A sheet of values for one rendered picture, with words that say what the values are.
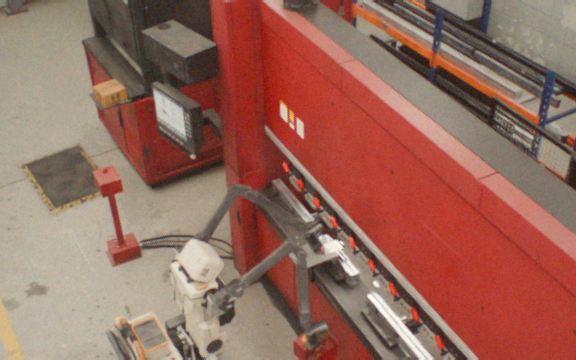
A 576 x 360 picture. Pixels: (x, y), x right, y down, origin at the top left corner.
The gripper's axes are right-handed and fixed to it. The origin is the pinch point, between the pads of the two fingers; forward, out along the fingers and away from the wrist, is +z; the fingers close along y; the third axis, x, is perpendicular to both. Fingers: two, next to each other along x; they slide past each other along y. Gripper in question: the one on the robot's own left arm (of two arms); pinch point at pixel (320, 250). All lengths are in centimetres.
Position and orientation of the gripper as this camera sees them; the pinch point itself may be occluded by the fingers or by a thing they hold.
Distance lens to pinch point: 447.3
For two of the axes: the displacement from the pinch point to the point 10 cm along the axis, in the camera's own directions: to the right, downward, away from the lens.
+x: -7.8, 6.2, -0.1
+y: -4.4, -5.4, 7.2
